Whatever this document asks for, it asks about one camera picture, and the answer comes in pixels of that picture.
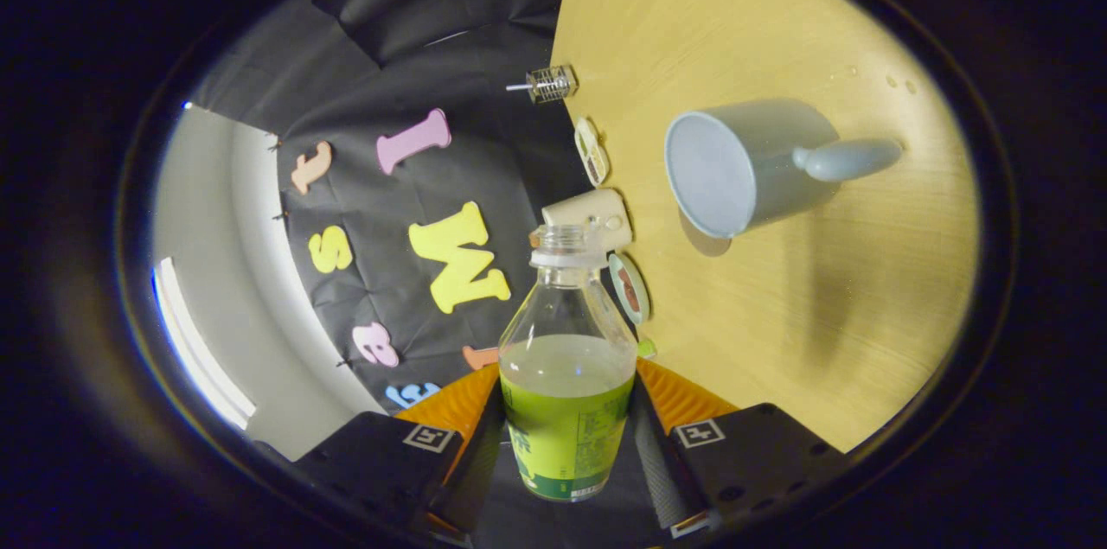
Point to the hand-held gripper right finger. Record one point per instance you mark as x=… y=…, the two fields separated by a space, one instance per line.
x=653 y=462

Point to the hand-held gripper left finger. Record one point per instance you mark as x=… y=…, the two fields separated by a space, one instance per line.
x=471 y=462

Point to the clear green-label juice bottle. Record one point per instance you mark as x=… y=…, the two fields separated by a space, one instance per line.
x=566 y=428

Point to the round brown coaster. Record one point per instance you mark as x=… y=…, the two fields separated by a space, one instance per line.
x=707 y=244

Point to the light blue cup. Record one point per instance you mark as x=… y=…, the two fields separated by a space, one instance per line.
x=744 y=169

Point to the pale green plate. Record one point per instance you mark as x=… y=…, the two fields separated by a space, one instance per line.
x=640 y=311

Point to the white toaster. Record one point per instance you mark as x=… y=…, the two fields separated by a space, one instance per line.
x=597 y=212

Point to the wooden table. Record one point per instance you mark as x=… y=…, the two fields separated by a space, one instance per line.
x=865 y=290

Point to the long ceiling light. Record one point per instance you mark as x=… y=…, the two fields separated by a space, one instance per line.
x=195 y=350

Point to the black backdrop cloth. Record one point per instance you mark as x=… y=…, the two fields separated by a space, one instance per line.
x=484 y=160

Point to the white divided snack tray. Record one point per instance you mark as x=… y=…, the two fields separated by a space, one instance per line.
x=591 y=151

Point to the clear glass holder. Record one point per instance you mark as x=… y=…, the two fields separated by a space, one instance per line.
x=553 y=85

